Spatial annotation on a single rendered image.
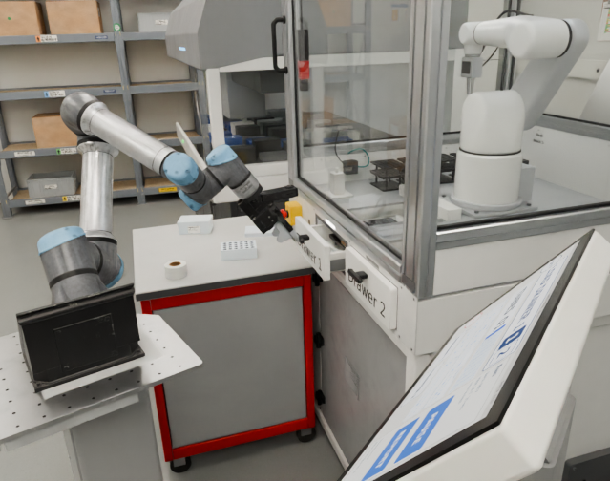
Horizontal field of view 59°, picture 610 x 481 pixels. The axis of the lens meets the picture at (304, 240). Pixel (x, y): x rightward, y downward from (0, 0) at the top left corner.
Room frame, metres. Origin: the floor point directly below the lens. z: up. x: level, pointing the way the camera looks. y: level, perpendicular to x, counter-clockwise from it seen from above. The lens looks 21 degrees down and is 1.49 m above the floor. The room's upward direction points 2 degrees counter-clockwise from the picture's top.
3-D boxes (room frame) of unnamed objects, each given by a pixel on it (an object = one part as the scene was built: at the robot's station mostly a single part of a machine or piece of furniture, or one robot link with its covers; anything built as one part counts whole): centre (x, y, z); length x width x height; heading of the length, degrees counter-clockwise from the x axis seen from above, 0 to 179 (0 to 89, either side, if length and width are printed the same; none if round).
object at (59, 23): (5.13, 1.93, 1.66); 0.41 x 0.32 x 0.28; 104
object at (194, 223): (2.05, 0.43, 0.79); 0.13 x 0.09 x 0.05; 91
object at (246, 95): (3.31, 0.09, 1.13); 1.78 x 1.14 x 0.45; 17
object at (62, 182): (5.02, 2.36, 0.22); 0.40 x 0.30 x 0.17; 104
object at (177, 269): (1.62, 0.42, 0.78); 0.07 x 0.07 x 0.04
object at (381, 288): (1.27, -0.16, 0.87); 0.29 x 0.02 x 0.11; 17
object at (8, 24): (5.02, 2.40, 1.66); 0.41 x 0.32 x 0.28; 104
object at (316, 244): (1.56, -0.02, 0.87); 0.29 x 0.02 x 0.11; 17
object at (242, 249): (1.78, 0.23, 0.78); 0.12 x 0.08 x 0.04; 98
